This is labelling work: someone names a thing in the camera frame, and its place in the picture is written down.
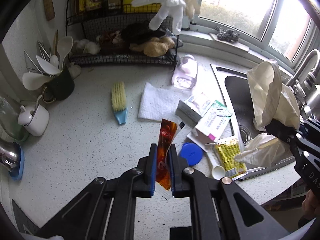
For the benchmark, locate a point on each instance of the ginger root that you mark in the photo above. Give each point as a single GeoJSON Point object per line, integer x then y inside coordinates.
{"type": "Point", "coordinates": [155, 47]}

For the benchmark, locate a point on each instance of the white medicine box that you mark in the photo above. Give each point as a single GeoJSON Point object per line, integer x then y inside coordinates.
{"type": "Point", "coordinates": [195, 106]}

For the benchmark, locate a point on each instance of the garlic bulb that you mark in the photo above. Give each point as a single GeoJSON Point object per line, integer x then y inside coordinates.
{"type": "Point", "coordinates": [91, 48]}

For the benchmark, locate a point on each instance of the black wire rack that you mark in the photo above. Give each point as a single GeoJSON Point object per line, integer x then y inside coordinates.
{"type": "Point", "coordinates": [115, 30]}

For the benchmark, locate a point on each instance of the white measuring spoon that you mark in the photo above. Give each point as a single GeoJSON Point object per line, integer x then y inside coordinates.
{"type": "Point", "coordinates": [217, 171]}

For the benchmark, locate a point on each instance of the steel faucet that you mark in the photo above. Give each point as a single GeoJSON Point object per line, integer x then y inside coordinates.
{"type": "Point", "coordinates": [304, 86]}

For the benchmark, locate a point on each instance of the steel wool scourer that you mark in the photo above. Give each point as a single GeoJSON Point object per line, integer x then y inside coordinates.
{"type": "Point", "coordinates": [227, 35]}

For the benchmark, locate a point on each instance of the clear purple plastic bottle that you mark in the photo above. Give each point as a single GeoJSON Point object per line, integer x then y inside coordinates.
{"type": "Point", "coordinates": [185, 73]}

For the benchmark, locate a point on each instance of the stainless steel sink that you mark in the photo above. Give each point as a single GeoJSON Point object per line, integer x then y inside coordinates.
{"type": "Point", "coordinates": [235, 89]}

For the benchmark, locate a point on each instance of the blue plastic lid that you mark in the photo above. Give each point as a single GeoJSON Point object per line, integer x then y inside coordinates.
{"type": "Point", "coordinates": [192, 153]}

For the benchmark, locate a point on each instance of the yellow bristle scrub brush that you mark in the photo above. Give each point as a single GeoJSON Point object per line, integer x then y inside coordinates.
{"type": "Point", "coordinates": [118, 99]}

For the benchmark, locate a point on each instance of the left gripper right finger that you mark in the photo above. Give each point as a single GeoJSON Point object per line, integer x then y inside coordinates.
{"type": "Point", "coordinates": [220, 209]}

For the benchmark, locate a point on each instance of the white pink carton box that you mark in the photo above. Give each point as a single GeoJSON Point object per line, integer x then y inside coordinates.
{"type": "Point", "coordinates": [203, 133]}

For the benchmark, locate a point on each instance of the clear glass jar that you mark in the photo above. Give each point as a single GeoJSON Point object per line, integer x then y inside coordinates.
{"type": "Point", "coordinates": [10, 110]}

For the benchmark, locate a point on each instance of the green white packet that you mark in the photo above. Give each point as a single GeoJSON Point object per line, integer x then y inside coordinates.
{"type": "Point", "coordinates": [219, 115]}

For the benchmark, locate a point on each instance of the beige hanging glove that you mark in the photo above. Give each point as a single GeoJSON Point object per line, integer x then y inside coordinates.
{"type": "Point", "coordinates": [192, 8]}

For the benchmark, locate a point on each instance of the red sauce packet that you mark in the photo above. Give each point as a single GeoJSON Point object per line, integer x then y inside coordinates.
{"type": "Point", "coordinates": [168, 164]}

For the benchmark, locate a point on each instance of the dark utensil holder cup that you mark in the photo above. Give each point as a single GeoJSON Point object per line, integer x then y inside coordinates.
{"type": "Point", "coordinates": [59, 88]}

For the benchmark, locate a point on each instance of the yellow snack packet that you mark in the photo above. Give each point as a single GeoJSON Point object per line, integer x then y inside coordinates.
{"type": "Point", "coordinates": [226, 149]}

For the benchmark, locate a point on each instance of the white ceramic condiment jar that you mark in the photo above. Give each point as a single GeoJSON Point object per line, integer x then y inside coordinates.
{"type": "Point", "coordinates": [34, 118]}

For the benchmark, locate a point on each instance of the wooden handle knife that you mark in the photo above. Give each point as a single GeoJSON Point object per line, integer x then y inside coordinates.
{"type": "Point", "coordinates": [49, 9]}

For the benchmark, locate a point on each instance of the white paper towel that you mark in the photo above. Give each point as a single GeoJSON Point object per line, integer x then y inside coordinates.
{"type": "Point", "coordinates": [156, 103]}

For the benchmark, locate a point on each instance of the person's right hand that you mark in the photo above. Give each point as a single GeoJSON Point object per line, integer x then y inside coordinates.
{"type": "Point", "coordinates": [310, 206]}

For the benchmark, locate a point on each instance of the small steel pot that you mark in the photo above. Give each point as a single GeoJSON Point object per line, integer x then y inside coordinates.
{"type": "Point", "coordinates": [12, 158]}

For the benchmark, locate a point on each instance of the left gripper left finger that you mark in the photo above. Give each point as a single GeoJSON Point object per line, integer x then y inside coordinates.
{"type": "Point", "coordinates": [105, 209]}

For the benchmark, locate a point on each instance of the translucent hanging glove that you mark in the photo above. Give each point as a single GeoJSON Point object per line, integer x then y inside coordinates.
{"type": "Point", "coordinates": [172, 8]}

